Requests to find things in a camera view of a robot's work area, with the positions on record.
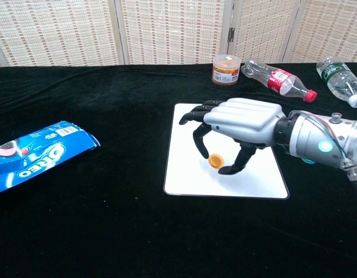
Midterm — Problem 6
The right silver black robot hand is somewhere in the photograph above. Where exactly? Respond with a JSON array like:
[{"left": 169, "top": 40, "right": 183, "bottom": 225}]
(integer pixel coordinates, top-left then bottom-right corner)
[{"left": 179, "top": 97, "right": 285, "bottom": 175}]

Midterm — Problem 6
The orange disc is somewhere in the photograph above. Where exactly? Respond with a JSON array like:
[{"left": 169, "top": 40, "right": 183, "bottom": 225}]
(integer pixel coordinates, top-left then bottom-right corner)
[{"left": 208, "top": 154, "right": 224, "bottom": 169}]

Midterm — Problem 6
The clear plastic snack jar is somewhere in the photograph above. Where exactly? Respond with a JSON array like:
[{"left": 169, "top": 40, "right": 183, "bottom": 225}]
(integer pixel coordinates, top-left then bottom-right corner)
[{"left": 212, "top": 54, "right": 242, "bottom": 86}]

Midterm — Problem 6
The empty red label cola bottle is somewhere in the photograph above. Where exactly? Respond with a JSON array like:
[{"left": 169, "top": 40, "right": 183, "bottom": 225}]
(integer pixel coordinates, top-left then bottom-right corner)
[{"left": 241, "top": 59, "right": 318, "bottom": 103}]

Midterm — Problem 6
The white rectangular board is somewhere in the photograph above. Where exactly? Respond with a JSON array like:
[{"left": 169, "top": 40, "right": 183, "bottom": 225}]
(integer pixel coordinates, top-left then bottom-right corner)
[{"left": 163, "top": 103, "right": 290, "bottom": 200}]

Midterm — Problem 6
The woven bamboo screen panel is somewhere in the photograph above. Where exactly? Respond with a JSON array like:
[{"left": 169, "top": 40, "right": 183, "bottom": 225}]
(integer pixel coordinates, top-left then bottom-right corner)
[
  {"left": 114, "top": 0, "right": 234, "bottom": 66},
  {"left": 224, "top": 0, "right": 300, "bottom": 64},
  {"left": 0, "top": 0, "right": 124, "bottom": 68},
  {"left": 284, "top": 0, "right": 357, "bottom": 64}
]

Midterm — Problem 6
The green label water bottle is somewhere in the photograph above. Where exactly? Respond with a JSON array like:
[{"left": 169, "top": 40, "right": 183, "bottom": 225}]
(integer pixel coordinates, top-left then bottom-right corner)
[{"left": 316, "top": 55, "right": 357, "bottom": 108}]

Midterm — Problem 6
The black velvet tablecloth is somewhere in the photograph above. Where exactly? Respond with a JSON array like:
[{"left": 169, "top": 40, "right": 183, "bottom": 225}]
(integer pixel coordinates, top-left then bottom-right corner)
[{"left": 0, "top": 62, "right": 357, "bottom": 278}]

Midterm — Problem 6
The blue Oreo cookie box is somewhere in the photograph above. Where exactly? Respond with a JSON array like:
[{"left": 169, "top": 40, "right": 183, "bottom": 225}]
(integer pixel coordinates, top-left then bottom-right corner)
[{"left": 0, "top": 120, "right": 101, "bottom": 195}]

